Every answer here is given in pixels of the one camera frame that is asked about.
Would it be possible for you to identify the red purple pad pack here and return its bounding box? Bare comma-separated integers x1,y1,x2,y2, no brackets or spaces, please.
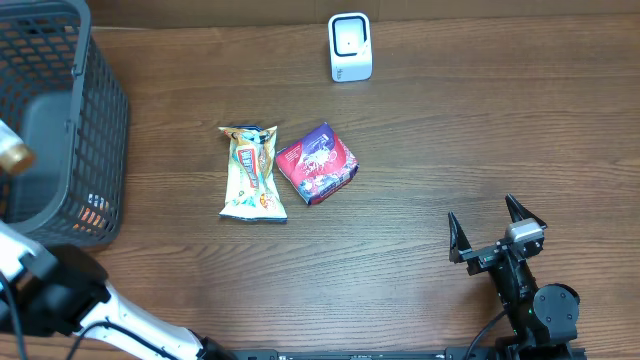
276,123,359,205

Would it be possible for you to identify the dark grey plastic basket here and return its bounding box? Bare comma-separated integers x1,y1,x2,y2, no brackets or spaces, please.
1,0,129,247

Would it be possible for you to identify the white barcode scanner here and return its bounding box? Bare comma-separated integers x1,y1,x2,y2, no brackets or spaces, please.
328,12,373,83

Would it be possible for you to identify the yellow snack bag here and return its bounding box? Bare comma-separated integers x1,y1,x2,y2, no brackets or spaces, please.
219,125,288,223

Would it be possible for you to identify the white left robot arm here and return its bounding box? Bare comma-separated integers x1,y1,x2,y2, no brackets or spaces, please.
1,223,234,360

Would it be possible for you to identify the white tube gold cap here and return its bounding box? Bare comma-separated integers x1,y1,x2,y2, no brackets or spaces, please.
0,121,36,175

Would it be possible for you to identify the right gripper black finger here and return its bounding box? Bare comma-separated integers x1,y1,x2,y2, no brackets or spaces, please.
448,211,472,263
505,194,547,230

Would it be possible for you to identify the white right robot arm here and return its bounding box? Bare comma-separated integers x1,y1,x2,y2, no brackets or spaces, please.
448,194,586,359

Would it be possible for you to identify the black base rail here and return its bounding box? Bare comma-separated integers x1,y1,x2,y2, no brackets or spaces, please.
229,346,589,360

